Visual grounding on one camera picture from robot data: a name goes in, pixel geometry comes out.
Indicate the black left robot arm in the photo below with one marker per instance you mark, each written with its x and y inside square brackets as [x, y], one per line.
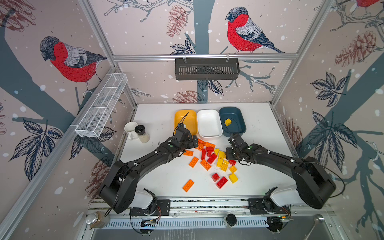
[119, 188]

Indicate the yellow lego brick pile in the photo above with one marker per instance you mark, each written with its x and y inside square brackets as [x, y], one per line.
[221, 155]

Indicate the white plastic container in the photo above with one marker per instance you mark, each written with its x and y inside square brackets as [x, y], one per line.
[209, 124]

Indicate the yellow lego brick front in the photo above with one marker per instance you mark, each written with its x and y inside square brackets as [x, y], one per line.
[233, 178]

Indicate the orange lego brick upturned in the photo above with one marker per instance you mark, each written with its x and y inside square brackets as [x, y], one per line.
[201, 145]

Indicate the red lego brick front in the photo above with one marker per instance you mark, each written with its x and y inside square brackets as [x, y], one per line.
[221, 182]

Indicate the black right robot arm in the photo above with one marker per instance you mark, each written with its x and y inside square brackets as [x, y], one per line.
[313, 186]

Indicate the teal plastic container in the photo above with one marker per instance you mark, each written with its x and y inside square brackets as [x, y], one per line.
[238, 125]

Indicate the yellow lego brick large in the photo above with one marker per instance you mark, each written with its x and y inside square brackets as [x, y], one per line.
[222, 164]

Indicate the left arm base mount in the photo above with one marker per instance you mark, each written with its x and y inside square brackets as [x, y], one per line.
[156, 208]

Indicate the yellow plastic container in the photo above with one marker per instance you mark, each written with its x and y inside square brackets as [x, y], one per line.
[188, 118]

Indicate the orange lego brick middle left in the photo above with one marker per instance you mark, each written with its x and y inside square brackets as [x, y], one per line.
[193, 162]

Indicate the small yellow lego brick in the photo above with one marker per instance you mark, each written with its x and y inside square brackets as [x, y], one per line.
[233, 169]

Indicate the orange lego brick centre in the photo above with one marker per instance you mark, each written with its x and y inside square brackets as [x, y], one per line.
[205, 165]

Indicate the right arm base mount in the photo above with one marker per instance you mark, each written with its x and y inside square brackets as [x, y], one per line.
[261, 206]

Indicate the orange lego brick right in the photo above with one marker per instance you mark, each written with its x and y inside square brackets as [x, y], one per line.
[209, 145]

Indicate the glass jar front left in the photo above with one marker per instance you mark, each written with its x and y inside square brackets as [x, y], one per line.
[97, 220]

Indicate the black wire wall basket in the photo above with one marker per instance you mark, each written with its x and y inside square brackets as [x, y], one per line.
[207, 69]

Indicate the red lego brick pile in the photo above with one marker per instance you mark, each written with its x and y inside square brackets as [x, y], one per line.
[212, 158]

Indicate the white cup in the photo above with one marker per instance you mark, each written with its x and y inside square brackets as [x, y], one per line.
[130, 130]

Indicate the black lidded shaker jar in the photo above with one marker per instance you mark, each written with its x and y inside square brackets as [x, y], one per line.
[142, 134]

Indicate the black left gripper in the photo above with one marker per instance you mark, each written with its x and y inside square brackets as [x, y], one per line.
[191, 144]

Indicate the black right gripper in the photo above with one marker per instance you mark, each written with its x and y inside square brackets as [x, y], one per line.
[228, 152]

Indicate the small red lego brick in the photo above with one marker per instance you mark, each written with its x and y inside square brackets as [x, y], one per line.
[215, 177]

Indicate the orange lego brick near arm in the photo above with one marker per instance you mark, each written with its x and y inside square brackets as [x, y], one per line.
[188, 153]

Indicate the orange lego brick front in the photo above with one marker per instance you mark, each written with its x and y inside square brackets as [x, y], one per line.
[188, 185]

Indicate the white wire wall basket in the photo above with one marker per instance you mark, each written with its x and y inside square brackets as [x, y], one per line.
[99, 112]

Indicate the orange lego brick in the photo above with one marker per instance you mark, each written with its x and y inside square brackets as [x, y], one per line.
[209, 145]
[188, 185]
[205, 165]
[193, 162]

